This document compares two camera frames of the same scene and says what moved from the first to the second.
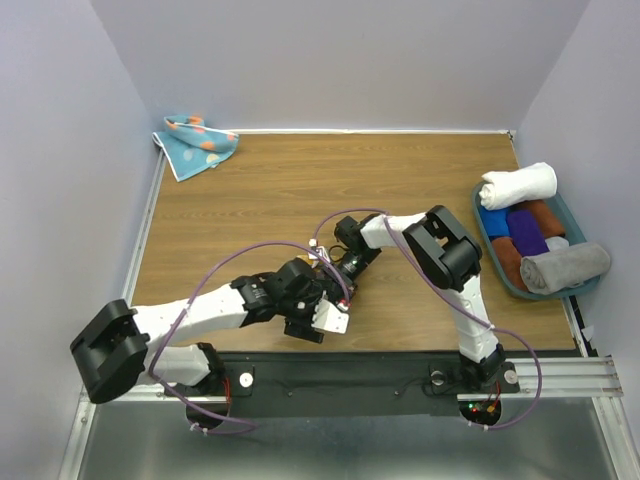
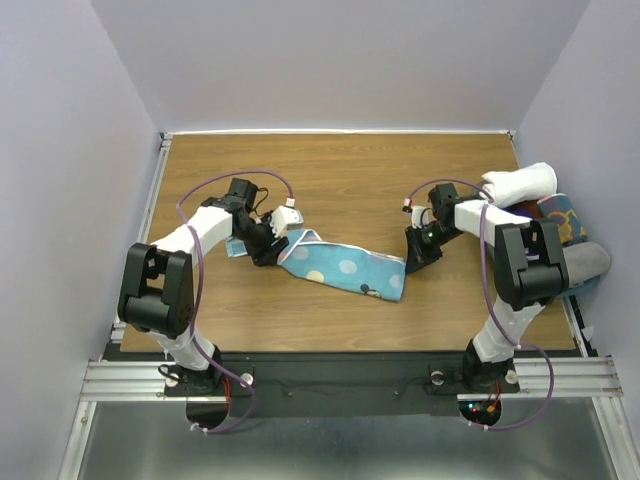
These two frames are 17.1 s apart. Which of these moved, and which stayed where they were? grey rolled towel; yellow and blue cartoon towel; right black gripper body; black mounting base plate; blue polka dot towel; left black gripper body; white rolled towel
Moved: yellow and blue cartoon towel; right black gripper body; blue polka dot towel; left black gripper body
Stayed: black mounting base plate; grey rolled towel; white rolled towel
